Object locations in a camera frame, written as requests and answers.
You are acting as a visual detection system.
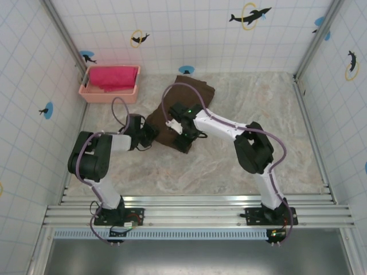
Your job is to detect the upright dolphin yellow ring sticker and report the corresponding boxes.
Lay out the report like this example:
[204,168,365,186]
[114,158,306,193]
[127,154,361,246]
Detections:
[344,49,361,82]

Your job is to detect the aluminium corner post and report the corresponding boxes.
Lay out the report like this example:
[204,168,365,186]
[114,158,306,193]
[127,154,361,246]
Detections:
[42,0,88,77]
[294,0,345,81]

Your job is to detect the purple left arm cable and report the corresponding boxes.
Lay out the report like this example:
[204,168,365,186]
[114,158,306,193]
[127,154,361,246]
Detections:
[75,97,135,246]

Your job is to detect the grey metal panel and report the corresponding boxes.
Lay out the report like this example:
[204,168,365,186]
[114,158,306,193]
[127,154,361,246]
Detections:
[45,239,353,275]

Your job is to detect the small circuit board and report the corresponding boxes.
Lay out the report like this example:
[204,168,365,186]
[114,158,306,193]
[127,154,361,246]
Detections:
[108,225,128,246]
[266,227,288,246]

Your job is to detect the small left circuit board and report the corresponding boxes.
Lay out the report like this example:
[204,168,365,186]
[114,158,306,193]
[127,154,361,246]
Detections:
[108,225,128,246]

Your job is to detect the small dolphin yellow ring sticker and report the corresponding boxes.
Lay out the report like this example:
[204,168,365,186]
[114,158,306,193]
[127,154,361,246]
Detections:
[130,29,151,48]

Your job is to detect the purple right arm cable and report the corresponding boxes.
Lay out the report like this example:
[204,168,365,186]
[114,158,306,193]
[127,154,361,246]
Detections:
[161,82,294,246]

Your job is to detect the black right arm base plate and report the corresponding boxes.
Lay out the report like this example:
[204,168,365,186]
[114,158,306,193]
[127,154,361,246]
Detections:
[243,206,299,227]

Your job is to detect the brown long pants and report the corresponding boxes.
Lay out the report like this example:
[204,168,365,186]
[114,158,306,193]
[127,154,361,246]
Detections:
[146,74,216,155]

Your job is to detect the aluminium rail beam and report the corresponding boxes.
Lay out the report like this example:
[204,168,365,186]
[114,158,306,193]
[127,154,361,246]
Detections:
[42,194,357,229]

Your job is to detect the white slotted cable duct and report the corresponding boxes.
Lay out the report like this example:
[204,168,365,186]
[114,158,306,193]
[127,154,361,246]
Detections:
[53,229,287,240]

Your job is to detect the small right circuit board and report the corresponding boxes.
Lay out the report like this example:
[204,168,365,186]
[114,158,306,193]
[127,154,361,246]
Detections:
[266,227,288,246]

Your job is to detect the magenta folded cloth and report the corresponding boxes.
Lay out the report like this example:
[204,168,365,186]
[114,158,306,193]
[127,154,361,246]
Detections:
[88,65,139,93]

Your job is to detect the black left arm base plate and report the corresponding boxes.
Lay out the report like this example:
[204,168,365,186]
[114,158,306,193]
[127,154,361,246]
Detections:
[93,206,146,227]

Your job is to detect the pink plastic basket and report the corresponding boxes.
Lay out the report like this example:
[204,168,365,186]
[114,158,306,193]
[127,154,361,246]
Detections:
[78,65,142,104]

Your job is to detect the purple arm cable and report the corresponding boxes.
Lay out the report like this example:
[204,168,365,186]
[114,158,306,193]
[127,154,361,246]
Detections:
[161,82,294,246]
[75,97,135,246]

